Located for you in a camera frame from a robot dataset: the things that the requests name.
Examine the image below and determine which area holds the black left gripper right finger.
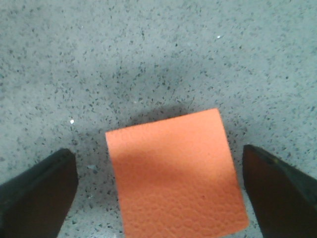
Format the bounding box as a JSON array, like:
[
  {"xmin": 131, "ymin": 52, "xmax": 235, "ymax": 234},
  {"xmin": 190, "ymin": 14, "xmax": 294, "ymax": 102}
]
[{"xmin": 243, "ymin": 144, "xmax": 317, "ymax": 238}]

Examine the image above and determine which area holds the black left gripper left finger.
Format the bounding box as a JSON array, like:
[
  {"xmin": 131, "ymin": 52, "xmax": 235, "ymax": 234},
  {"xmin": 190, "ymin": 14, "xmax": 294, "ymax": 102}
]
[{"xmin": 0, "ymin": 149, "xmax": 78, "ymax": 238}]

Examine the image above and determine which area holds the orange foam cube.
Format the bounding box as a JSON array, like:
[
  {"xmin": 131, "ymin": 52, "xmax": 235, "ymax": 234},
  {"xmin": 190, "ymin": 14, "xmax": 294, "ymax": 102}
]
[{"xmin": 105, "ymin": 109, "xmax": 249, "ymax": 238}]

